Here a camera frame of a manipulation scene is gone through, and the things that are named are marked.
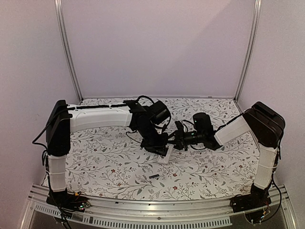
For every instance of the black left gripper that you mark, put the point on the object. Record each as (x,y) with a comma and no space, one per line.
(159,148)

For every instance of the floral patterned table mat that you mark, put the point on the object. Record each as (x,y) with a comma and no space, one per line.
(109,161)

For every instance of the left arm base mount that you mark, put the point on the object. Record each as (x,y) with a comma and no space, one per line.
(71,202)

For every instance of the aluminium frame post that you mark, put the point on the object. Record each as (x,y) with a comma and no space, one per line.
(66,49)
(249,50)

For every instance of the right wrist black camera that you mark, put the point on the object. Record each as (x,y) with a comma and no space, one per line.
(180,127)

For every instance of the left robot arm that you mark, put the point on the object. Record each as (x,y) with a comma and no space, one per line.
(67,119)

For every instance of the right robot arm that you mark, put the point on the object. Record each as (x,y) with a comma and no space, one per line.
(266,126)

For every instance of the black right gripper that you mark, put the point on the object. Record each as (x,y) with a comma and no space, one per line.
(179,137)

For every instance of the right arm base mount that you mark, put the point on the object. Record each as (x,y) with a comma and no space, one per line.
(254,206)

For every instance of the front aluminium rail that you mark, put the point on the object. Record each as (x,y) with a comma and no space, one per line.
(107,213)

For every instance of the black battery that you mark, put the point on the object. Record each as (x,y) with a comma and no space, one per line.
(154,176)

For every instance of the right aluminium frame post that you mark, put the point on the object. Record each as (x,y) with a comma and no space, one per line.
(249,50)

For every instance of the left aluminium frame post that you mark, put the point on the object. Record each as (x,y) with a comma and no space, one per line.
(66,49)

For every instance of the white remote control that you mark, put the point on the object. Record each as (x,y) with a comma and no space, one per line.
(165,159)

